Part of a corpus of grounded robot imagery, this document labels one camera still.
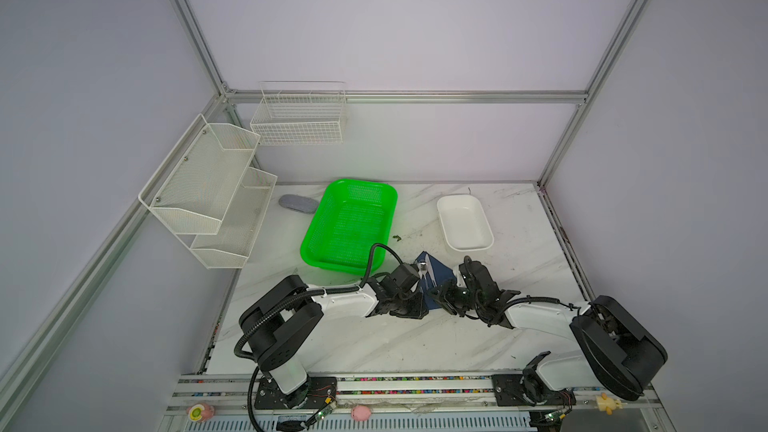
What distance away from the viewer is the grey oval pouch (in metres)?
1.12

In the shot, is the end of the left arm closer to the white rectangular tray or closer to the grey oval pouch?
the white rectangular tray

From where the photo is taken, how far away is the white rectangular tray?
1.03m

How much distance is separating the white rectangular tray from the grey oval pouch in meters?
0.49
